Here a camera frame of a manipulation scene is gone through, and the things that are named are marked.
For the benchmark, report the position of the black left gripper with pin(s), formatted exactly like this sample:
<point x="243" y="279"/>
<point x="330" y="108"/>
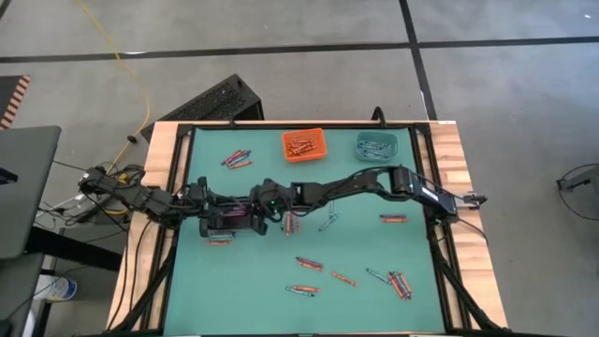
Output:
<point x="199" y="206"/>

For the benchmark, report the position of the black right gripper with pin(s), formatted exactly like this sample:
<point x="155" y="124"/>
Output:
<point x="271" y="199"/>

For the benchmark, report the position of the black mesh basket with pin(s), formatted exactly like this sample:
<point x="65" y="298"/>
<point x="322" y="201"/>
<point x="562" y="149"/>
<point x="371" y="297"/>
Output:
<point x="217" y="213"/>

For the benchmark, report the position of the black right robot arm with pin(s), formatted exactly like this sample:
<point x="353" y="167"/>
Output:
<point x="346" y="187"/>

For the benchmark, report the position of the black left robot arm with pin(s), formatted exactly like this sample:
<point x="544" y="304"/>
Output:
<point x="140" y="196"/>

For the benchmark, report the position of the orange mesh basket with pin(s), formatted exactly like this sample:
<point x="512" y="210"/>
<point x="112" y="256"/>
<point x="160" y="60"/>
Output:
<point x="316" y="154"/>

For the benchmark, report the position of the blue green crayon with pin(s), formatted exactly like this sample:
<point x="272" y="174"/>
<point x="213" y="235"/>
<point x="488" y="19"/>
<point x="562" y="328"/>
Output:
<point x="299" y="292"/>

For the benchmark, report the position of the teal table mat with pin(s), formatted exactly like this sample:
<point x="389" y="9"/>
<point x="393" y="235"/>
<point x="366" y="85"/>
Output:
<point x="262" y="309"/>

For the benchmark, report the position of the small black floor puck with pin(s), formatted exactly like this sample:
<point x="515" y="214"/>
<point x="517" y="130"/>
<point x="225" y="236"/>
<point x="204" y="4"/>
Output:
<point x="132" y="138"/>

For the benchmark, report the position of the black perforated computer case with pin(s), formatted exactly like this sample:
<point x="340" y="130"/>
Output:
<point x="210" y="98"/>

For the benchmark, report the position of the teal plastic bin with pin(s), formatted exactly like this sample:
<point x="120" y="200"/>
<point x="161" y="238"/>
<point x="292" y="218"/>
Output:
<point x="393" y="140"/>

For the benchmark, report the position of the black hook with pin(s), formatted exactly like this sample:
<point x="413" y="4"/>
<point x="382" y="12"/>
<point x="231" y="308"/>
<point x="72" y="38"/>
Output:
<point x="378" y="109"/>

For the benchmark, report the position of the long black floor tape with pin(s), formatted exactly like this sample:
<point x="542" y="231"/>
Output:
<point x="281" y="49"/>

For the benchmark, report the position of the white plastic container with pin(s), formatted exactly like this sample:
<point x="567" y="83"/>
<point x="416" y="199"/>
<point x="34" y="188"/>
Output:
<point x="58" y="289"/>

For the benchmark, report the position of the grey side table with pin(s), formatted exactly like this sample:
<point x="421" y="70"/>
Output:
<point x="23" y="187"/>

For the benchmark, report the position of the grey cabinet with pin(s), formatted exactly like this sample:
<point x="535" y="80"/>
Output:
<point x="16" y="299"/>

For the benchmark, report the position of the short black floor tape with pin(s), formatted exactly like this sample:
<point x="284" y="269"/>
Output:
<point x="416" y="56"/>

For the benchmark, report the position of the striped hazard floor mat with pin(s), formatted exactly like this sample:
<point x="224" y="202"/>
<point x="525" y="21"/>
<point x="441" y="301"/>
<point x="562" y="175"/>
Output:
<point x="7" y="93"/>

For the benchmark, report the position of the black metal table frame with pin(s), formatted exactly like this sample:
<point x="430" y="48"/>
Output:
<point x="419" y="128"/>

